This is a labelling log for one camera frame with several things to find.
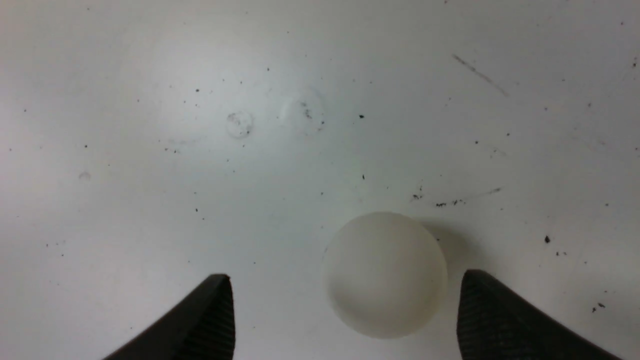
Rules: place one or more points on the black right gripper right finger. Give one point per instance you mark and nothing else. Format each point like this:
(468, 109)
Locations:
(495, 323)

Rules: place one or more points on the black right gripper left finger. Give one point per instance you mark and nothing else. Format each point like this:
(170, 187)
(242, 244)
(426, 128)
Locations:
(200, 327)

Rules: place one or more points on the white ping-pong ball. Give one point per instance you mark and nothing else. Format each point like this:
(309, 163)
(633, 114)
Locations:
(385, 275)

